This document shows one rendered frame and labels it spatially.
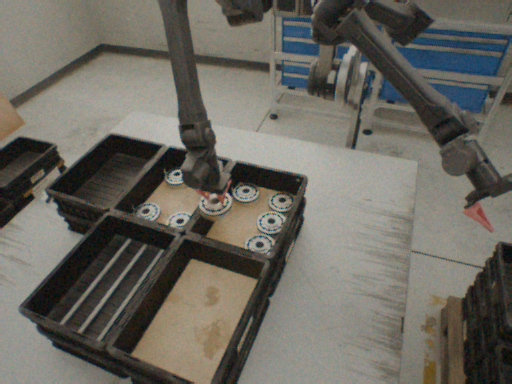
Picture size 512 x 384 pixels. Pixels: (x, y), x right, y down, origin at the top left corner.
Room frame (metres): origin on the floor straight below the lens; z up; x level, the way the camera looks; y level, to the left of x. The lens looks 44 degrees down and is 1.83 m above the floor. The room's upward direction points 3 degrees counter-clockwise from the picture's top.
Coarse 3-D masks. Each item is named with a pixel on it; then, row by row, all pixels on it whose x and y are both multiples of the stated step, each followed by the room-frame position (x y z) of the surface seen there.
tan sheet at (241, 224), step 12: (264, 192) 1.05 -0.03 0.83; (276, 192) 1.05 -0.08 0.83; (264, 204) 0.98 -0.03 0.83; (228, 216) 0.93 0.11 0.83; (240, 216) 0.93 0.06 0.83; (252, 216) 0.93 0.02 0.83; (216, 228) 0.88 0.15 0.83; (228, 228) 0.87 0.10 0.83; (240, 228) 0.87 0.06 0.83; (252, 228) 0.87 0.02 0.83; (228, 240) 0.82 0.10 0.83; (240, 240) 0.82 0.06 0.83
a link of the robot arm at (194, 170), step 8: (208, 128) 0.81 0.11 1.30; (208, 136) 0.79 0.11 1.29; (216, 136) 0.81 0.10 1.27; (208, 144) 0.79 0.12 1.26; (192, 152) 0.79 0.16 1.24; (200, 152) 0.78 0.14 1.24; (192, 160) 0.76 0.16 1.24; (200, 160) 0.76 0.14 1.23; (184, 168) 0.73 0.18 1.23; (192, 168) 0.73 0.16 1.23; (200, 168) 0.75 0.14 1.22; (208, 168) 0.76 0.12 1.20; (184, 176) 0.73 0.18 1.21; (192, 176) 0.72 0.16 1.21; (200, 176) 0.72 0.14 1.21; (192, 184) 0.73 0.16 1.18; (200, 184) 0.72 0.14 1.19
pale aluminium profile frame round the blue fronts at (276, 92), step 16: (272, 16) 2.88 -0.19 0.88; (272, 32) 2.89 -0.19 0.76; (384, 32) 2.57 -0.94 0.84; (272, 48) 2.89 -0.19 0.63; (272, 64) 2.89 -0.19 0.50; (368, 64) 2.58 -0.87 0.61; (272, 80) 2.89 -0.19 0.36; (464, 80) 2.33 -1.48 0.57; (480, 80) 2.30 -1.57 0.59; (496, 80) 2.26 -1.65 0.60; (272, 96) 2.89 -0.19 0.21; (496, 96) 2.26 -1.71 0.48; (272, 112) 2.89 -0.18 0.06; (304, 112) 2.77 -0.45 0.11; (320, 112) 2.72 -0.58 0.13; (336, 112) 2.70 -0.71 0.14; (368, 112) 2.57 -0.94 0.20; (480, 112) 2.59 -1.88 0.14; (368, 128) 2.57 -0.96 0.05; (400, 128) 2.47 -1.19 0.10; (416, 128) 2.43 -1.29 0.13; (480, 128) 2.29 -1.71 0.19; (480, 144) 2.25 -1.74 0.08
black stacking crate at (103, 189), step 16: (112, 144) 1.36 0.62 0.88; (128, 144) 1.33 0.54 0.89; (144, 144) 1.29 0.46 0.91; (96, 160) 1.25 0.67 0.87; (112, 160) 1.31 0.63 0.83; (128, 160) 1.30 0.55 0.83; (144, 160) 1.30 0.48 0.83; (64, 176) 1.10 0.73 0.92; (80, 176) 1.16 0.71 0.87; (96, 176) 1.20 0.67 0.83; (112, 176) 1.20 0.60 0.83; (128, 176) 1.19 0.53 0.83; (64, 192) 1.07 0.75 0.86; (80, 192) 1.11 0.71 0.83; (96, 192) 1.10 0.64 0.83; (112, 192) 1.10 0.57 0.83; (64, 208) 1.01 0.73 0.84; (80, 208) 0.97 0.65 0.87
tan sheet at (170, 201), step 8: (160, 184) 1.13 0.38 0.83; (160, 192) 1.08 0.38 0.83; (168, 192) 1.08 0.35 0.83; (176, 192) 1.08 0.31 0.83; (184, 192) 1.07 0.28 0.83; (192, 192) 1.07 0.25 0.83; (152, 200) 1.04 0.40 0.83; (160, 200) 1.04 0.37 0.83; (168, 200) 1.03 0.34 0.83; (176, 200) 1.03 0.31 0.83; (184, 200) 1.03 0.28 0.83; (192, 200) 1.03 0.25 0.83; (160, 208) 0.99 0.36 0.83; (168, 208) 0.99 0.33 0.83; (176, 208) 0.99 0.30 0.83; (184, 208) 0.99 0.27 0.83; (192, 208) 0.98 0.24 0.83
